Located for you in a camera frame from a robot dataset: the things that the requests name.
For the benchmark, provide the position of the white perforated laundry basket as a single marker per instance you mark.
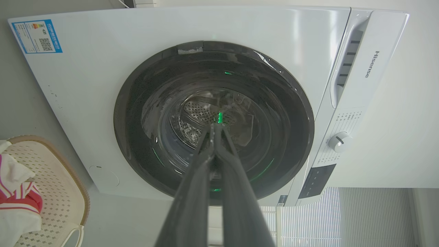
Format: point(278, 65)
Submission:
point(55, 181)

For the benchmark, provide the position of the grey tape piece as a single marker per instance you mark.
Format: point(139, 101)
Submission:
point(189, 50)

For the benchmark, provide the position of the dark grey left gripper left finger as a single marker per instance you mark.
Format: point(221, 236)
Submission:
point(192, 202)

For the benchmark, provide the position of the white red striped garment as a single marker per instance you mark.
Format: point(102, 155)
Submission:
point(17, 199)

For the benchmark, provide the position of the dark round washing machine door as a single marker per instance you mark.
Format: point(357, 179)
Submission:
point(171, 103)

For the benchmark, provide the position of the white washing machine dial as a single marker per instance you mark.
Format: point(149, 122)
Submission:
point(339, 141)

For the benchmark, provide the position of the white Hisense washing machine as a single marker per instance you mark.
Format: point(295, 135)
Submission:
point(103, 85)

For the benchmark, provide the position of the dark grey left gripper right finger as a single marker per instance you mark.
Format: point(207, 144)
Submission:
point(240, 206)

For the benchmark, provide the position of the blue energy label sticker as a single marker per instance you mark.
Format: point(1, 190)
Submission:
point(37, 36)

